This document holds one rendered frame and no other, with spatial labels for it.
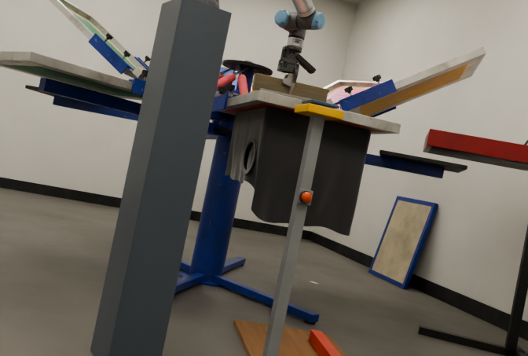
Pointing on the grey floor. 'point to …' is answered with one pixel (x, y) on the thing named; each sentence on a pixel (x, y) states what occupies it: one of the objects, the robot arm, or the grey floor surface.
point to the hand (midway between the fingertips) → (289, 91)
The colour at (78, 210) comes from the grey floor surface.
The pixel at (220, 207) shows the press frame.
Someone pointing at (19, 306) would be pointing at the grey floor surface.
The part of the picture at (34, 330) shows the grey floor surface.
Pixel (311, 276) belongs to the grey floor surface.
